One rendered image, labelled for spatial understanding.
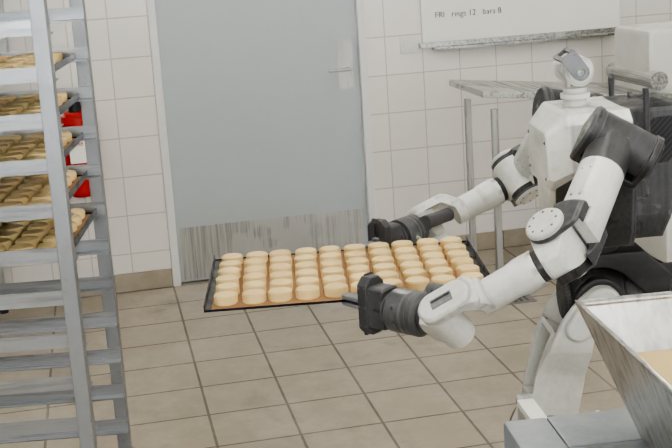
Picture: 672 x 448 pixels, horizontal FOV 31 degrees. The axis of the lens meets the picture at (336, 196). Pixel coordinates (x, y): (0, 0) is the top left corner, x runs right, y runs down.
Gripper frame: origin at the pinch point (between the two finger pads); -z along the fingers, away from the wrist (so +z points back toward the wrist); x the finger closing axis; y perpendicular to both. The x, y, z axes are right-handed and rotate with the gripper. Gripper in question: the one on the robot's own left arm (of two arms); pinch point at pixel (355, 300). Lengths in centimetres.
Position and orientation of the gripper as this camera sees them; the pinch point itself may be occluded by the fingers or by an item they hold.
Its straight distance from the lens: 244.8
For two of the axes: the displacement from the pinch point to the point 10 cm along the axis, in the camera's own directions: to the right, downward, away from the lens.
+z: 7.4, 1.0, -6.7
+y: -6.7, 2.0, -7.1
